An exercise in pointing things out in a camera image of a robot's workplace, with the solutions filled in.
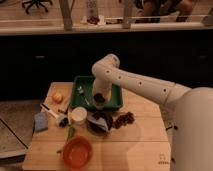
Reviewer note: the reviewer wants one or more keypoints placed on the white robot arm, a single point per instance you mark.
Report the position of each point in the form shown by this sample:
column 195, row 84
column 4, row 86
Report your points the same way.
column 192, row 140

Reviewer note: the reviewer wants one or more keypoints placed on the green plastic tray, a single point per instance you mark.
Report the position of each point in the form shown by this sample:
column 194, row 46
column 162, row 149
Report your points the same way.
column 86, row 82

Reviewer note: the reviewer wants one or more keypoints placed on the metal fork in tray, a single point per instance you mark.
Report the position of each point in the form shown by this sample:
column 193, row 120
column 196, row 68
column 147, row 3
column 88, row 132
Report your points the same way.
column 81, row 92

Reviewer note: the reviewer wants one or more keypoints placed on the blue cloth in bowl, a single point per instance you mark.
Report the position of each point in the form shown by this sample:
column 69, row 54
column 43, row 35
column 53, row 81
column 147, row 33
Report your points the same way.
column 101, row 123

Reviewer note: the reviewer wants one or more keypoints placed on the dark grape bunch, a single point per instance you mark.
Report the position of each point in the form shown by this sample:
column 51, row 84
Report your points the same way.
column 123, row 120

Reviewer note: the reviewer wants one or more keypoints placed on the white cup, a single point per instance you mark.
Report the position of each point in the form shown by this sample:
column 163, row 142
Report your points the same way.
column 79, row 115

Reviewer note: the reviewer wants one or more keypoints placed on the dark brown bowl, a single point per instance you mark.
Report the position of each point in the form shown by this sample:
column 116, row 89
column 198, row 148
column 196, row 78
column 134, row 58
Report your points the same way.
column 95, row 128

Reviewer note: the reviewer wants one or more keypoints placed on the green chili pepper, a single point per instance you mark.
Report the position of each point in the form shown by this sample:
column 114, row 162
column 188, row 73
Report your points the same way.
column 71, row 132

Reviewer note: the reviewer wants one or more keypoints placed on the wooden table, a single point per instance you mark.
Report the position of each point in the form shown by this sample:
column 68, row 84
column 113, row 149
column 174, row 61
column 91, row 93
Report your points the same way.
column 140, row 146

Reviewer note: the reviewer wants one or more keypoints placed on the orange plastic bowl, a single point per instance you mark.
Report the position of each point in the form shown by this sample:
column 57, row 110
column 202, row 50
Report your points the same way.
column 77, row 152

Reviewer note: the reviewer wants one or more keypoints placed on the blue sponge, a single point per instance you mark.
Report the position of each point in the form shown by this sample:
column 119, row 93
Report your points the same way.
column 40, row 122

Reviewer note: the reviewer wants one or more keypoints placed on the black office chair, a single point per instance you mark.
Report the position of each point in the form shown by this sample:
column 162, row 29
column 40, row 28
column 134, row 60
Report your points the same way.
column 29, row 3

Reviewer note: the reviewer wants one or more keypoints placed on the white handled brush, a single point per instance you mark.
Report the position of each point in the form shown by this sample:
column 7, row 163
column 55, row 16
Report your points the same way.
column 61, row 119

